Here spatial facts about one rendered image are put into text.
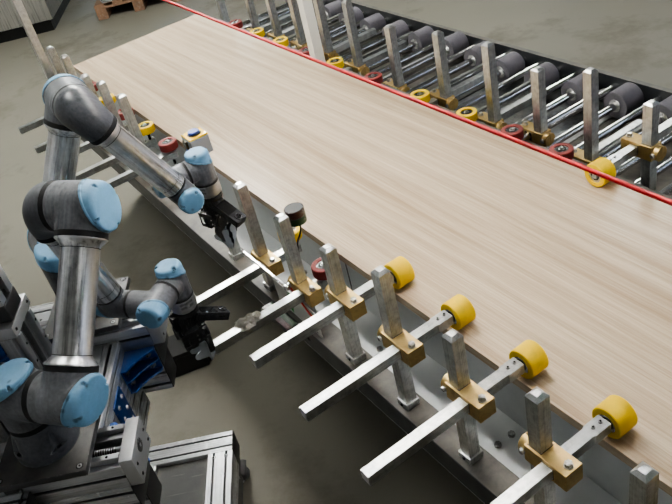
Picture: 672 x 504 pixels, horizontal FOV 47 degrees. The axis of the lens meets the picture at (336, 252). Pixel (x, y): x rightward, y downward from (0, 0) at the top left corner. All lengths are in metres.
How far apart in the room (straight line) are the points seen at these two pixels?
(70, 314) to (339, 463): 1.52
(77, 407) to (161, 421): 1.70
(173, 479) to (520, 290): 1.42
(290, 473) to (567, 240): 1.38
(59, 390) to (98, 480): 0.31
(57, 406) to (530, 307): 1.19
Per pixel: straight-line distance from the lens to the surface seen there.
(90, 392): 1.76
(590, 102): 2.71
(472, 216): 2.47
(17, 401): 1.83
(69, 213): 1.77
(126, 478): 1.97
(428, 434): 1.78
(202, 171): 2.39
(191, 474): 2.89
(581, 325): 2.07
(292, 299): 2.36
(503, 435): 2.19
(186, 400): 3.45
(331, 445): 3.07
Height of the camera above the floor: 2.32
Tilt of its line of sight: 36 degrees down
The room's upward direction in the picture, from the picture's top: 14 degrees counter-clockwise
